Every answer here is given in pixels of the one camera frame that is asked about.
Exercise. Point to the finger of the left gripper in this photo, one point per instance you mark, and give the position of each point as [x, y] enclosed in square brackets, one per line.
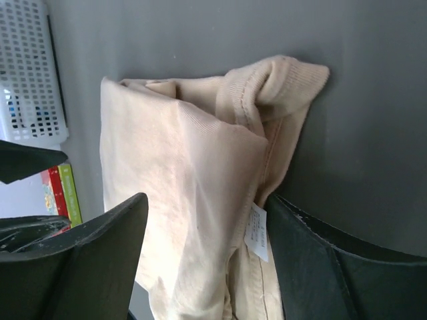
[18, 233]
[20, 162]

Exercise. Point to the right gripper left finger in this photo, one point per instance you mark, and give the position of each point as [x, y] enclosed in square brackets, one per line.
[87, 272]

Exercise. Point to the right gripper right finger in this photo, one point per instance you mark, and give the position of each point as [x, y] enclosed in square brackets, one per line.
[325, 273]

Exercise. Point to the beige t shirt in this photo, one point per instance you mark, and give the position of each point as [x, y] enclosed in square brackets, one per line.
[207, 153]

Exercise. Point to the white plastic basket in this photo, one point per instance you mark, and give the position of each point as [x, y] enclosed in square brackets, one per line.
[31, 102]

